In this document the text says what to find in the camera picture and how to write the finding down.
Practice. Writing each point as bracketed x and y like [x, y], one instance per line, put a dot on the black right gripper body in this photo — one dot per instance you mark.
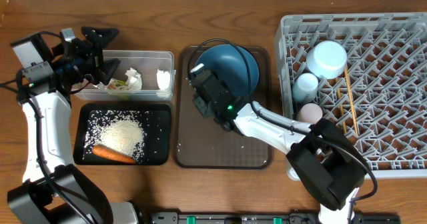
[209, 108]

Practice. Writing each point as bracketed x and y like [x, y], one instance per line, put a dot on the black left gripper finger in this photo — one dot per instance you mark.
[107, 70]
[100, 37]

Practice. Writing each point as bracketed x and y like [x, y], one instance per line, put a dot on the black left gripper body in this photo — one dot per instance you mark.
[83, 64]

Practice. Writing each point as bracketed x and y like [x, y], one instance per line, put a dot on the foil snack wrapper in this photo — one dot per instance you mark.
[115, 90]

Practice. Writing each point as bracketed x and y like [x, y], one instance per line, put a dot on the white paper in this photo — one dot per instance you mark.
[163, 79]
[134, 80]

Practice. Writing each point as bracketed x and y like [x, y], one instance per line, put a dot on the dark blue plate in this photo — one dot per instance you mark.
[228, 66]

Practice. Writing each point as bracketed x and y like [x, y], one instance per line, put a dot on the orange carrot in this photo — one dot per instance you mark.
[110, 154]

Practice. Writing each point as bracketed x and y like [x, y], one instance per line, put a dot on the light blue cup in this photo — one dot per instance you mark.
[305, 88]

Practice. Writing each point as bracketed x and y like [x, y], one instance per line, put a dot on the pink cup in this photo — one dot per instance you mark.
[309, 113]

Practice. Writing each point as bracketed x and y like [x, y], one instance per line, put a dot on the light blue rice bowl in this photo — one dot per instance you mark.
[327, 60]

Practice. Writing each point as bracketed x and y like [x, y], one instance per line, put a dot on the wooden chopstick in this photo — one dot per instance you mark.
[341, 108]
[350, 96]

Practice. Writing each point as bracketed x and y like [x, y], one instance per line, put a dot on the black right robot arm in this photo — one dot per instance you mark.
[327, 164]

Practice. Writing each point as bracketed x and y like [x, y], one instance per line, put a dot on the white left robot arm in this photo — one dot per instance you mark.
[54, 190]

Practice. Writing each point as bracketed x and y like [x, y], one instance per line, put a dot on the grey dishwasher rack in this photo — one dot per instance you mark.
[387, 70]

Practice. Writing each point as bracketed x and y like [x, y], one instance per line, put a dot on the clear plastic bin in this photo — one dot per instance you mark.
[146, 63]

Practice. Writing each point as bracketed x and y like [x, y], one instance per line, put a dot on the dark brown serving tray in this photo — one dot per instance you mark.
[203, 144]

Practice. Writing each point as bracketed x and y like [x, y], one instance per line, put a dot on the pile of white rice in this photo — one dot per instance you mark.
[120, 137]

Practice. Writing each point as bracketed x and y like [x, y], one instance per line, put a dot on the black plastic tray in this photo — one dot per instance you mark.
[156, 134]

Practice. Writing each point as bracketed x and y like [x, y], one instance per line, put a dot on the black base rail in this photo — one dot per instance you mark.
[292, 218]

